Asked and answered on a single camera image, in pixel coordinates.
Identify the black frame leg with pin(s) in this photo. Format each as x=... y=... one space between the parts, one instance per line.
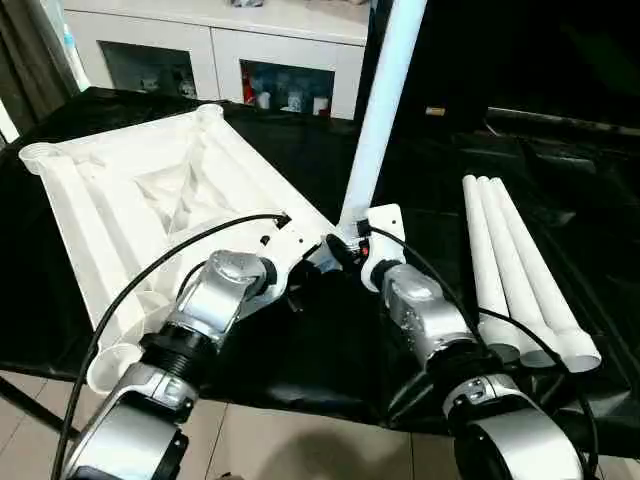
x=35 y=406

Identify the dark metal pole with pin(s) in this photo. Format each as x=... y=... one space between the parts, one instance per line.
x=575 y=120

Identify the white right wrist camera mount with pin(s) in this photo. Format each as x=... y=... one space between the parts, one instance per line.
x=387 y=220

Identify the grey curtain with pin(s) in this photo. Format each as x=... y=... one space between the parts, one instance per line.
x=30 y=65

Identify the white cup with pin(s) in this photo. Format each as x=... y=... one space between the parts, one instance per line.
x=321 y=106

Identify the small beige label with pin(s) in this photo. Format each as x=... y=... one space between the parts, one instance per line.
x=435 y=110

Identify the white glass-door cabinet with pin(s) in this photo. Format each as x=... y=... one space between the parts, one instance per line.
x=225 y=35

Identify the white plastic table leg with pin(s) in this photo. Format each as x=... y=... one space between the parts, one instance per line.
x=519 y=225
x=478 y=225
x=497 y=225
x=385 y=100

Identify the black backdrop cloth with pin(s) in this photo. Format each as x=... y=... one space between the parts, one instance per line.
x=525 y=50

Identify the white plastic table top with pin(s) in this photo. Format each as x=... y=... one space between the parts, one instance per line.
x=100 y=200

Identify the red packet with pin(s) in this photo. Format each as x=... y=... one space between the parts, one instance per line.
x=247 y=87

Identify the tall white jar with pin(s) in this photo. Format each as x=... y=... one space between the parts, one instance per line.
x=295 y=101

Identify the grey crumpled object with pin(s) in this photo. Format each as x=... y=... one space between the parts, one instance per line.
x=245 y=2

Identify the small white jar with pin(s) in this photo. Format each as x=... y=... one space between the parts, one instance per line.
x=263 y=100

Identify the black glossy mat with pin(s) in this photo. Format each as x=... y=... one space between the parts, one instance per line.
x=310 y=350

